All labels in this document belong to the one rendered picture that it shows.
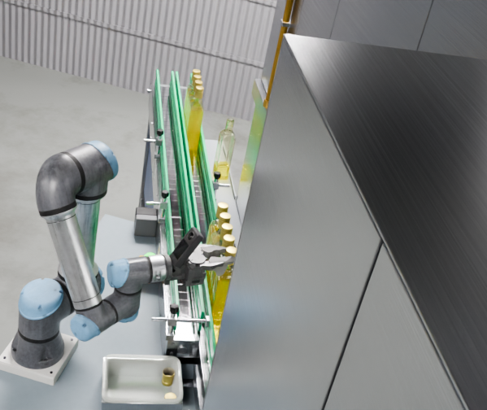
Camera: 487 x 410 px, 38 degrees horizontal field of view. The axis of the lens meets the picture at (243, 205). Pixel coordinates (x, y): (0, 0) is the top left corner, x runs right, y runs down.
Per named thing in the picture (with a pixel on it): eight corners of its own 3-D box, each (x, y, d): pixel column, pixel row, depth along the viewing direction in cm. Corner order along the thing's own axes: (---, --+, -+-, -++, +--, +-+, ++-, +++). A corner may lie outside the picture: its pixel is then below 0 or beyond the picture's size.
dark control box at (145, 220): (154, 237, 273) (157, 220, 268) (133, 237, 271) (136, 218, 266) (154, 225, 279) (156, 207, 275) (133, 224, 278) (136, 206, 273)
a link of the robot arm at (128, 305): (96, 320, 199) (98, 290, 193) (124, 303, 207) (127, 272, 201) (117, 334, 195) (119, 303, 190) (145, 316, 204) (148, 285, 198)
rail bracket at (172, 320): (206, 342, 212) (212, 311, 205) (149, 340, 208) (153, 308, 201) (205, 335, 214) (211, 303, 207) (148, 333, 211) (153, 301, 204)
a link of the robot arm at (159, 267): (145, 250, 198) (154, 268, 192) (162, 248, 200) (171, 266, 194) (143, 271, 202) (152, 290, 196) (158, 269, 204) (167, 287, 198)
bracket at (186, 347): (196, 359, 215) (199, 342, 211) (164, 358, 213) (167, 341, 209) (195, 351, 218) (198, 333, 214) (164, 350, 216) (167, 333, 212)
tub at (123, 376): (180, 422, 202) (184, 401, 197) (99, 421, 197) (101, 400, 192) (176, 376, 216) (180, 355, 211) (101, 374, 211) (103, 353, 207)
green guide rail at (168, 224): (176, 330, 214) (180, 311, 209) (172, 330, 213) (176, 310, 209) (156, 84, 357) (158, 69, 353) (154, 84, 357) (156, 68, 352)
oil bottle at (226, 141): (228, 180, 293) (239, 123, 279) (215, 180, 291) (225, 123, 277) (224, 172, 297) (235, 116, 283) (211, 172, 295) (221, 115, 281)
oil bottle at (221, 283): (227, 329, 219) (239, 274, 207) (208, 328, 218) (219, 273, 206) (224, 316, 223) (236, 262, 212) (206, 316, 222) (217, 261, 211)
